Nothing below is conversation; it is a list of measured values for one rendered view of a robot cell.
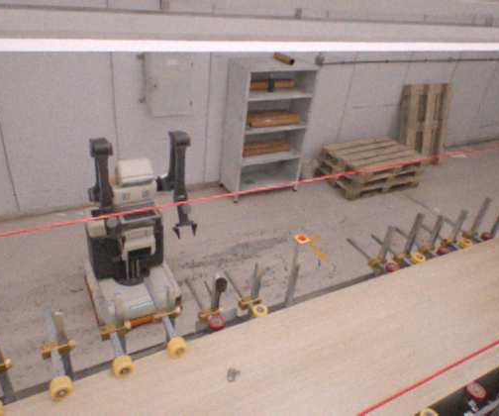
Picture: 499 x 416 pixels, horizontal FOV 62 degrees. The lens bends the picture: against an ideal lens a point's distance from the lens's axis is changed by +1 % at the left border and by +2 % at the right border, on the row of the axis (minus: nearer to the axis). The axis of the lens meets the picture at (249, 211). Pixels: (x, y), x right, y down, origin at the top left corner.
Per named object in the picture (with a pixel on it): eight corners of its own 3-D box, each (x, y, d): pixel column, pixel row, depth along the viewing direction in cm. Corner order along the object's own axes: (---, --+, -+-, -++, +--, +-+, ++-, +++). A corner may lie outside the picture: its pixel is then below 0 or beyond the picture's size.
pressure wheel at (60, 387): (54, 374, 168) (73, 375, 173) (46, 389, 170) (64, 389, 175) (56, 387, 164) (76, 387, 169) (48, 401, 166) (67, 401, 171)
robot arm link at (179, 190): (187, 132, 236) (169, 134, 231) (191, 136, 231) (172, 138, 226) (186, 197, 258) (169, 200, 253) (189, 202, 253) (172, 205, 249)
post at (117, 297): (119, 362, 212) (112, 292, 186) (126, 359, 213) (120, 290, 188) (120, 366, 209) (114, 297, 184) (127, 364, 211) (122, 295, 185)
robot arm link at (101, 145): (106, 130, 220) (86, 132, 215) (112, 144, 211) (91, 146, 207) (109, 194, 249) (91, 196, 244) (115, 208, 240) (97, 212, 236)
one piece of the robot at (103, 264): (89, 271, 338) (78, 183, 293) (155, 257, 363) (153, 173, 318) (98, 299, 314) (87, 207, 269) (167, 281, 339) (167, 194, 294)
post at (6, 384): (10, 408, 192) (-14, 338, 167) (18, 405, 194) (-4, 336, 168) (10, 414, 190) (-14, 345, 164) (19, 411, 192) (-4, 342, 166)
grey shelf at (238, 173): (218, 185, 517) (228, 57, 434) (278, 175, 558) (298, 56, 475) (234, 203, 486) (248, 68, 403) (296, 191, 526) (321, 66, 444)
